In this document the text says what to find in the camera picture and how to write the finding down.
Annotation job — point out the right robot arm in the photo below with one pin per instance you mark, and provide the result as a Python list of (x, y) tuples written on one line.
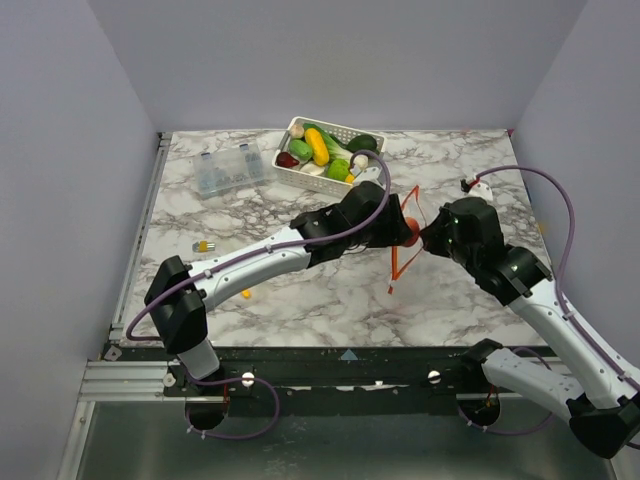
[(600, 399)]

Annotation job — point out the dark green toy avocado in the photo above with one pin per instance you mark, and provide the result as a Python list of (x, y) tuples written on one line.
[(362, 142)]

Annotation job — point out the small yellow grey connector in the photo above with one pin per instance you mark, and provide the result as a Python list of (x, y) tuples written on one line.
[(203, 246)]

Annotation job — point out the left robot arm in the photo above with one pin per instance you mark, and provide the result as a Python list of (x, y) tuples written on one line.
[(180, 296)]

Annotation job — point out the yellow toy corn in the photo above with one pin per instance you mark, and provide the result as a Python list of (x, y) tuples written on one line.
[(317, 146)]

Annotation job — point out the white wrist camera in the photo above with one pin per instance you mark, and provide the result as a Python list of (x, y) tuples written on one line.
[(373, 174), (476, 188)]

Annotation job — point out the white perforated plastic basket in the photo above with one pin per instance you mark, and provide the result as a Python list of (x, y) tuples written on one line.
[(322, 184)]

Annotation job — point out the aluminium extrusion rail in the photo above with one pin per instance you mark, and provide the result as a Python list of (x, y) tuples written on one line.
[(130, 300)]

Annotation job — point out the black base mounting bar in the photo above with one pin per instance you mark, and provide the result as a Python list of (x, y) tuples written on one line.
[(256, 382)]

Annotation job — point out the toy bok choy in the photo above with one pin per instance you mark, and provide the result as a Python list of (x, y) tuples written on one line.
[(334, 150)]

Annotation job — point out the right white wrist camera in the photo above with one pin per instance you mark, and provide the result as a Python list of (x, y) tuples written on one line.
[(476, 188)]

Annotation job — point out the light green toy vegetable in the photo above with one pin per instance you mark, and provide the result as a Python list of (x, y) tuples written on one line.
[(300, 150)]

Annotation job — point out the toy garlic bulb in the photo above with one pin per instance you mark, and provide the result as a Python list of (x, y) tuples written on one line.
[(296, 131)]

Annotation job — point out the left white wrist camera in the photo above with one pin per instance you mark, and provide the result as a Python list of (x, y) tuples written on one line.
[(373, 174)]

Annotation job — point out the lime green toy fruit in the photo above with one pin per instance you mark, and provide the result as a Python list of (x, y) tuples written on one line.
[(338, 170)]

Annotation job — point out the toy peach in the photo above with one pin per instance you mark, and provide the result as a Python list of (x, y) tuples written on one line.
[(415, 232)]

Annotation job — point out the clear plastic parts box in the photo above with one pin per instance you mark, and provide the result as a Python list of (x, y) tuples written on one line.
[(217, 172)]

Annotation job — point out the clear orange zip bag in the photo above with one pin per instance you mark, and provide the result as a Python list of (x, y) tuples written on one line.
[(404, 255)]

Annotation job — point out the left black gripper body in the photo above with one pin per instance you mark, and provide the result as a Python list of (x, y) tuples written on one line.
[(377, 236)]

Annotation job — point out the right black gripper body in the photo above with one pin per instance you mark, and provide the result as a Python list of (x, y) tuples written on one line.
[(439, 235)]

